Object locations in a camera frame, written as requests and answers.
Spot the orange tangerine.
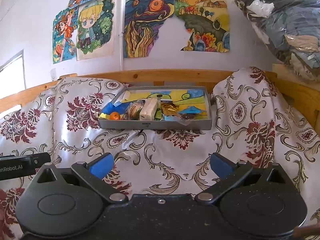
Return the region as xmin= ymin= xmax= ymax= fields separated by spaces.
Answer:
xmin=109 ymin=112 xmax=121 ymax=120

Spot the clear crinkled snack wrapper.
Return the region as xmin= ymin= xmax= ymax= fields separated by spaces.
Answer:
xmin=176 ymin=113 xmax=197 ymax=126

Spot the blue snack packet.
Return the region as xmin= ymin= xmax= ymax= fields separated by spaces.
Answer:
xmin=178 ymin=106 xmax=207 ymax=119

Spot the beige nougat bar packet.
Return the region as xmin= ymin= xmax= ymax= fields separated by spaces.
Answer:
xmin=139 ymin=98 xmax=158 ymax=121

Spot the yellow chips bag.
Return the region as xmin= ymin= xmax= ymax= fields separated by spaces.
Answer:
xmin=161 ymin=101 xmax=179 ymax=116

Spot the person's left hand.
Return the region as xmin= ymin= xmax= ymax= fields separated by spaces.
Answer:
xmin=0 ymin=189 xmax=7 ymax=221

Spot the floral white bed cover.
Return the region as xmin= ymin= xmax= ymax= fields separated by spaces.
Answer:
xmin=1 ymin=67 xmax=319 ymax=239

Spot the grey tray with cartoon lining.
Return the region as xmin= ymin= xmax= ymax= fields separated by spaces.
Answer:
xmin=98 ymin=86 xmax=212 ymax=130

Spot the plastic bag of clothes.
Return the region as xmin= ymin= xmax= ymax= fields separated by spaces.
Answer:
xmin=234 ymin=0 xmax=319 ymax=81

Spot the wooden bed frame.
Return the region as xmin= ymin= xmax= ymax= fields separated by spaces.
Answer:
xmin=1 ymin=64 xmax=319 ymax=132

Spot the orange girl wall drawing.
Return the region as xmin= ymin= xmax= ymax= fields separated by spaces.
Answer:
xmin=52 ymin=0 xmax=93 ymax=64

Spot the anime boy wall drawing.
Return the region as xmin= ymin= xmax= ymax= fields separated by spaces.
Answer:
xmin=76 ymin=0 xmax=116 ymax=61

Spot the landscape wall drawing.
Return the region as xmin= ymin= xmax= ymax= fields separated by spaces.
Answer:
xmin=175 ymin=0 xmax=230 ymax=53

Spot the starry night wall drawing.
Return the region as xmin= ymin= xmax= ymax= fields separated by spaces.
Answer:
xmin=123 ymin=0 xmax=174 ymax=58

